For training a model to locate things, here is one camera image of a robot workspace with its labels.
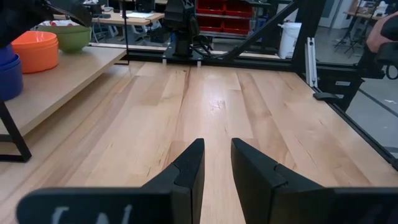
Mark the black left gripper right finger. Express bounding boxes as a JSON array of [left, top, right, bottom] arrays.
[[230, 138, 398, 224]]

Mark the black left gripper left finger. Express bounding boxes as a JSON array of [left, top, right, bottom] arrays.
[[15, 138, 206, 224]]

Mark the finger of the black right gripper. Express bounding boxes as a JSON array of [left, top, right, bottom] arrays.
[[46, 0, 93, 28]]

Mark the orange mini bowl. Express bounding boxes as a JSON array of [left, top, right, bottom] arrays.
[[11, 30, 59, 46], [11, 39, 60, 75]]

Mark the floral print mini bowl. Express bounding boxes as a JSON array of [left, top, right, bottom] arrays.
[[37, 25, 93, 53], [39, 19, 82, 29]]

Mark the blue mini bowl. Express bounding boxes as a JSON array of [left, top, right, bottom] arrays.
[[0, 43, 17, 66], [0, 54, 24, 102]]

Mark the wooden workbench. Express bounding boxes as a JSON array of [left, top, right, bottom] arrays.
[[52, 11, 165, 27]]

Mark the raised wooden shelf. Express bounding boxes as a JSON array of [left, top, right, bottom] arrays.
[[0, 45, 127, 162]]

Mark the white aluminium extrusion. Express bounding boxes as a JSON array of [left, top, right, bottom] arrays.
[[304, 36, 318, 88]]

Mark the white plastic bucket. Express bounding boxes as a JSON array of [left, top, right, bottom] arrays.
[[277, 21, 303, 60]]

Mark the red storage bin rack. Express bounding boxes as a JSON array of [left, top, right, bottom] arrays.
[[195, 0, 272, 35]]

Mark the black office chair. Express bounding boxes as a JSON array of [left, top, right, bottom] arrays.
[[357, 21, 398, 81]]

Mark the person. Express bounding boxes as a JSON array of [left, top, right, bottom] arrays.
[[366, 11, 398, 54]]

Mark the cluttered wooden table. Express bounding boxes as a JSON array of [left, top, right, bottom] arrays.
[[343, 0, 398, 21]]

